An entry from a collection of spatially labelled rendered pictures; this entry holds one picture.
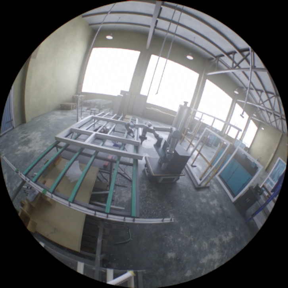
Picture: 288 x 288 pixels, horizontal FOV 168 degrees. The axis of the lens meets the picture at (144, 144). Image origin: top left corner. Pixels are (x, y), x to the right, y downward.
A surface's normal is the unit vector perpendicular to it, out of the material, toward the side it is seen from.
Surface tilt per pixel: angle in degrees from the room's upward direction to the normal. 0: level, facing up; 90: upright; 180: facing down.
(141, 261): 0
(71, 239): 0
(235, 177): 90
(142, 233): 0
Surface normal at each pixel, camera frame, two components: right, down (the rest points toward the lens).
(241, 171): -0.97, -0.20
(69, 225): 0.26, -0.86
